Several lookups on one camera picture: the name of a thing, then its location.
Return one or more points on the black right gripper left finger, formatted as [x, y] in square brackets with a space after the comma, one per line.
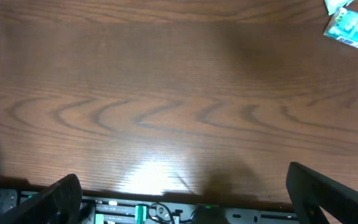
[58, 203]

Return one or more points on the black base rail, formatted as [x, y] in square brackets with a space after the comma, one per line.
[98, 210]

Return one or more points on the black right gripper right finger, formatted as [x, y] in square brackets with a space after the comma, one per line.
[312, 194]

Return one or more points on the white teal tissue pack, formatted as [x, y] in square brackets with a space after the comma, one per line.
[343, 27]

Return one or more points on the teal snack packet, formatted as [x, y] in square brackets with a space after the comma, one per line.
[333, 5]

